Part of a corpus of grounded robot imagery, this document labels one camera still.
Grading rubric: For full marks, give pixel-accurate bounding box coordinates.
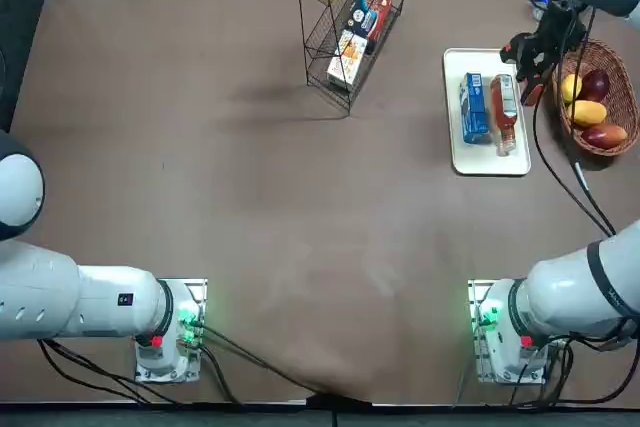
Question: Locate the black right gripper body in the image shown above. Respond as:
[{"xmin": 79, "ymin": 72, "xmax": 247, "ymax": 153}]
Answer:
[{"xmin": 537, "ymin": 0, "xmax": 587, "ymax": 56}]

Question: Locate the orange black barcode scanner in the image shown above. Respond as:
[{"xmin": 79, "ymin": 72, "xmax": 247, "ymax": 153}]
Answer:
[{"xmin": 499, "ymin": 31, "xmax": 547, "ymax": 107}]

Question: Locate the amber tea beverage bottle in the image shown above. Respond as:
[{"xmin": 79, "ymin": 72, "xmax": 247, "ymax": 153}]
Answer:
[{"xmin": 489, "ymin": 73, "xmax": 518, "ymax": 157}]

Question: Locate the blue Oreo cookie box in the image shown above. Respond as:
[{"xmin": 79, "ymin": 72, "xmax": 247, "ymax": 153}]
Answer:
[{"xmin": 460, "ymin": 72, "xmax": 492, "ymax": 145}]

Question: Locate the white plastic tray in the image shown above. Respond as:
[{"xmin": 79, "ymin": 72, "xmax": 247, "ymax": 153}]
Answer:
[{"xmin": 443, "ymin": 48, "xmax": 532, "ymax": 177}]

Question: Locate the small yellow mango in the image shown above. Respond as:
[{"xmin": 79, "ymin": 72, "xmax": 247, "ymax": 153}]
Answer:
[{"xmin": 560, "ymin": 73, "xmax": 584, "ymax": 106}]

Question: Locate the dark red round fruit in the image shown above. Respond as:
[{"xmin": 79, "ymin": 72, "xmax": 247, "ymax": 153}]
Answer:
[{"xmin": 578, "ymin": 69, "xmax": 611, "ymax": 102}]

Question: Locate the large yellow mango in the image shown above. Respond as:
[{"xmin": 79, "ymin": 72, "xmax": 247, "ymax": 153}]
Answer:
[{"xmin": 564, "ymin": 99, "xmax": 608, "ymax": 127}]

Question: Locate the brown wicker basket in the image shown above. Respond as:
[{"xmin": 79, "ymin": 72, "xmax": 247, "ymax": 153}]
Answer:
[{"xmin": 551, "ymin": 39, "xmax": 640, "ymax": 157}]

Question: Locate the red yellow mango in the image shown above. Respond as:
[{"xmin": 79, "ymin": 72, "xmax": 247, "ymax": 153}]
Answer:
[{"xmin": 581, "ymin": 123, "xmax": 629, "ymax": 149}]

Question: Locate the blue red snack box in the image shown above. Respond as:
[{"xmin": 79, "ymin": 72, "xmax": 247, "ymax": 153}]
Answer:
[{"xmin": 348, "ymin": 0, "xmax": 394, "ymax": 42}]

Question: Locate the white orange snack box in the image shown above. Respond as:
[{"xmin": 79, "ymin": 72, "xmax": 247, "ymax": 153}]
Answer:
[{"xmin": 326, "ymin": 29, "xmax": 370, "ymax": 89}]

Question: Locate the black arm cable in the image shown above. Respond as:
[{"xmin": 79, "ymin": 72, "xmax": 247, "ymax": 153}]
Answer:
[{"xmin": 531, "ymin": 0, "xmax": 616, "ymax": 238}]

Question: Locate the black cable silver connector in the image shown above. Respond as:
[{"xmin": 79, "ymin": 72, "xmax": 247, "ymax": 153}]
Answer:
[{"xmin": 552, "ymin": 11, "xmax": 619, "ymax": 238}]

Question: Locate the black wire rack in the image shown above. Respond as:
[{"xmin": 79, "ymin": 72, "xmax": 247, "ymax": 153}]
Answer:
[{"xmin": 294, "ymin": 0, "xmax": 406, "ymax": 121}]

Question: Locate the black base cable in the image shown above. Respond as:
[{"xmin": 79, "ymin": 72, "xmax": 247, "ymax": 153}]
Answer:
[
  {"xmin": 507, "ymin": 334, "xmax": 640, "ymax": 408},
  {"xmin": 197, "ymin": 344, "xmax": 246, "ymax": 406},
  {"xmin": 37, "ymin": 339, "xmax": 186, "ymax": 406},
  {"xmin": 197, "ymin": 324, "xmax": 351, "ymax": 401}
]

